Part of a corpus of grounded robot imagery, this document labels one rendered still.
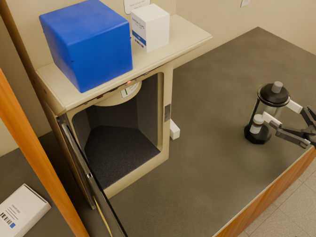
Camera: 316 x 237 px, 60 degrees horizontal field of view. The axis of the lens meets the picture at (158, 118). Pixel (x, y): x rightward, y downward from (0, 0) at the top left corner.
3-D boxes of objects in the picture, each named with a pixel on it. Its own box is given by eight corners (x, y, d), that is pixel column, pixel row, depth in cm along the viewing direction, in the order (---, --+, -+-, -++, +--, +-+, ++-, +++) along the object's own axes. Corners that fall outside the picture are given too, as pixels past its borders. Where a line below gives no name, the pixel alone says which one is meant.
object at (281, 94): (253, 96, 95) (258, 81, 90) (270, 85, 99) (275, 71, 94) (274, 111, 90) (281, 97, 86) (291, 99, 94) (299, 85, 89)
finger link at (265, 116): (279, 129, 91) (278, 130, 91) (262, 117, 95) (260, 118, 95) (282, 123, 89) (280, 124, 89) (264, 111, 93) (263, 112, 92)
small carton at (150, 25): (132, 40, 53) (130, 10, 48) (154, 32, 55) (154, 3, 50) (146, 52, 50) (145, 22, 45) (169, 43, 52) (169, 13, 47)
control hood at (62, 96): (50, 110, 54) (32, 69, 47) (174, 51, 67) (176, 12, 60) (76, 147, 48) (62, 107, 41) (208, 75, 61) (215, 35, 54)
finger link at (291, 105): (301, 108, 94) (303, 106, 94) (284, 97, 98) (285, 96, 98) (298, 114, 96) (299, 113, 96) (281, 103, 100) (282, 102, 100)
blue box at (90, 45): (53, 64, 48) (36, 14, 41) (103, 43, 52) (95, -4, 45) (81, 94, 42) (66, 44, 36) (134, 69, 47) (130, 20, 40)
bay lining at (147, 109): (62, 143, 98) (27, 61, 71) (123, 111, 108) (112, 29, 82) (97, 193, 85) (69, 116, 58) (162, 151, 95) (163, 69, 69)
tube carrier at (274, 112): (237, 131, 110) (251, 91, 94) (255, 118, 114) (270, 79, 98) (259, 148, 104) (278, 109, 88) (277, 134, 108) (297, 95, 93)
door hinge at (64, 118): (90, 202, 85) (54, 118, 56) (97, 198, 86) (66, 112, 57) (92, 206, 84) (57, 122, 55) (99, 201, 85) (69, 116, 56)
